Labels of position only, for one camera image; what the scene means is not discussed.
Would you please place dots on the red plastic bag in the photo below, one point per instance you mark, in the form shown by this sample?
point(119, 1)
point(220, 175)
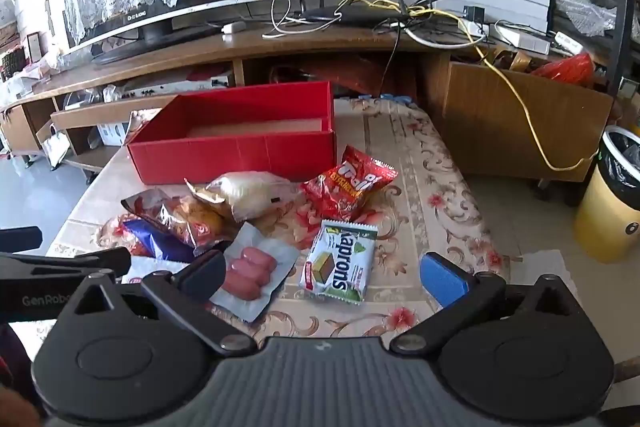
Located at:
point(565, 69)

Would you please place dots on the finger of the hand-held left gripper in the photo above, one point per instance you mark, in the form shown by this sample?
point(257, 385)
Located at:
point(20, 239)
point(75, 259)

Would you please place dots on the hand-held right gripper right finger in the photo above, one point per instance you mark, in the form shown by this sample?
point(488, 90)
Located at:
point(445, 282)

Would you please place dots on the red paddle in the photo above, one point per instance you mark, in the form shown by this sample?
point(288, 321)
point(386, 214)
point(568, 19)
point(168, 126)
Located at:
point(210, 74)

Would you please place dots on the green white wafer packet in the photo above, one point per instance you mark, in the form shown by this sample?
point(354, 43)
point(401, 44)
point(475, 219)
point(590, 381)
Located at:
point(340, 262)

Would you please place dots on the wooden television stand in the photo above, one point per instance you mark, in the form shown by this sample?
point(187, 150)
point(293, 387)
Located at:
point(200, 49)

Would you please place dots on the clear pastry packet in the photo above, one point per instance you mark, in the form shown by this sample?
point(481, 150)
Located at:
point(185, 219)

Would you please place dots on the tan snack packet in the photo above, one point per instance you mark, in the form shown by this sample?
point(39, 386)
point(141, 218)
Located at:
point(245, 194)

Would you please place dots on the silver audio amplifier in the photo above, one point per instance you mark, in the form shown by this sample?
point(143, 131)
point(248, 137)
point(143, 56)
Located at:
point(190, 87)

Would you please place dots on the small framed certificate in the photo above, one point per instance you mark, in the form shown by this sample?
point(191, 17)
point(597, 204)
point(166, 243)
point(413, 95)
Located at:
point(35, 47)

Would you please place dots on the gold ribbon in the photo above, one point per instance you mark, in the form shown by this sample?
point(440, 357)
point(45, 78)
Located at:
point(507, 58)

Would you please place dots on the brown cardboard box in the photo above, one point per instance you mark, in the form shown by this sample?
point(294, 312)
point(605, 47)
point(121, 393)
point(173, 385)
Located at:
point(500, 122)

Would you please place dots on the yellow trash bin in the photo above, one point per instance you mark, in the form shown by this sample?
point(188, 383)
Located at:
point(605, 217)

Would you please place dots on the blue foam mat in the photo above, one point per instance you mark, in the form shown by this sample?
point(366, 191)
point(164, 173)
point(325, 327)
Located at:
point(390, 97)

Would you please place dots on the red cardboard box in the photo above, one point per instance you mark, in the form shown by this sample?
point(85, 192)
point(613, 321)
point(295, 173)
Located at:
point(225, 157)

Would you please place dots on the clear sausage packet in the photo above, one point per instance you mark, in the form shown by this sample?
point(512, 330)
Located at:
point(265, 272)

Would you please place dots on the clear plastic bag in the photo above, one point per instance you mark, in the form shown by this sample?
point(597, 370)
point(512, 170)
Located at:
point(55, 62)

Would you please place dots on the white plastic bag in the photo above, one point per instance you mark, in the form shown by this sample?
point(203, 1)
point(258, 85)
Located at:
point(56, 144)

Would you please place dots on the clear bubble wrap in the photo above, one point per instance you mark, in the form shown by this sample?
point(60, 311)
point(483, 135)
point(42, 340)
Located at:
point(585, 14)

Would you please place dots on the white adapter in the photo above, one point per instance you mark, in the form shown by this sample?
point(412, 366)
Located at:
point(234, 27)

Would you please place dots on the white power strip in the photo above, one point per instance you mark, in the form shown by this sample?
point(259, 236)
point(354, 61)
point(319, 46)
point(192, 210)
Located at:
point(525, 41)

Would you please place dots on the black power adapter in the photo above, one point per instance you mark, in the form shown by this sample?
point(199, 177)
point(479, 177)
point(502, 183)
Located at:
point(474, 14)

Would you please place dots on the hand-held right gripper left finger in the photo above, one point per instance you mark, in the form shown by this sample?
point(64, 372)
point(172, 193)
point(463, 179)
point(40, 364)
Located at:
point(200, 277)

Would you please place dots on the white printed box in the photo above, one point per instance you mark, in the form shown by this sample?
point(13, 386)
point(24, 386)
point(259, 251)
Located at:
point(114, 134)

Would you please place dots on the blue snack packet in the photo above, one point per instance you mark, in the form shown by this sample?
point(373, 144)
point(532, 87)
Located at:
point(150, 243)

